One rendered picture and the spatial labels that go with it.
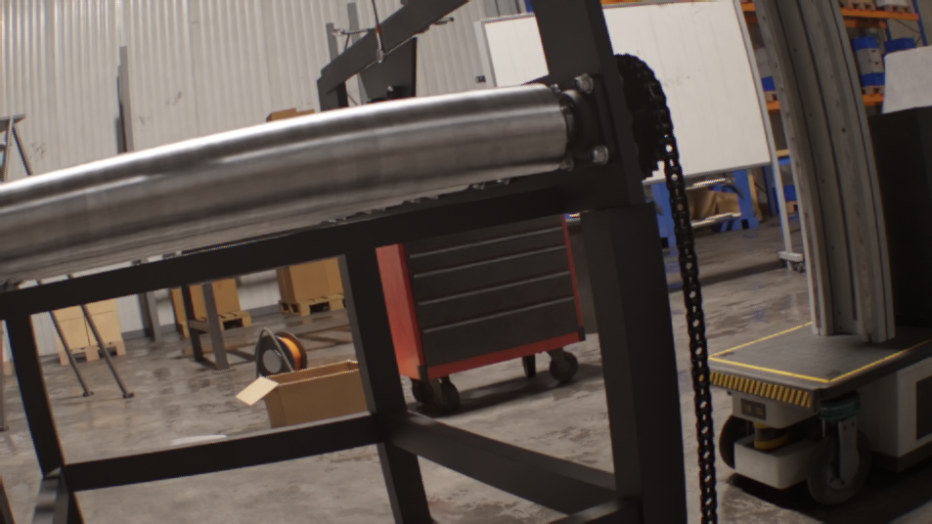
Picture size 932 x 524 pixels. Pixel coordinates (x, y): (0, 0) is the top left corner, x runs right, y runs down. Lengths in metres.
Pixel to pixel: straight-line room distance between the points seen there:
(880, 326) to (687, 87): 4.59
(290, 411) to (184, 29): 8.69
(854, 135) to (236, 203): 1.41
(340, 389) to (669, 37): 3.58
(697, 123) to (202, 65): 7.11
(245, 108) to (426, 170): 10.92
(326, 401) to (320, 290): 7.01
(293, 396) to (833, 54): 2.65
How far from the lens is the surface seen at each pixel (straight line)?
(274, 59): 12.27
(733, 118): 6.65
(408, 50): 1.91
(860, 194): 2.15
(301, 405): 3.98
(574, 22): 1.34
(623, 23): 6.59
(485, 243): 4.07
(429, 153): 1.19
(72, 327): 9.67
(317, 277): 10.98
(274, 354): 5.14
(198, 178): 1.12
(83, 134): 11.89
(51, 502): 1.96
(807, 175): 2.35
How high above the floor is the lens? 0.77
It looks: 2 degrees down
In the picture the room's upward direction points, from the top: 10 degrees counter-clockwise
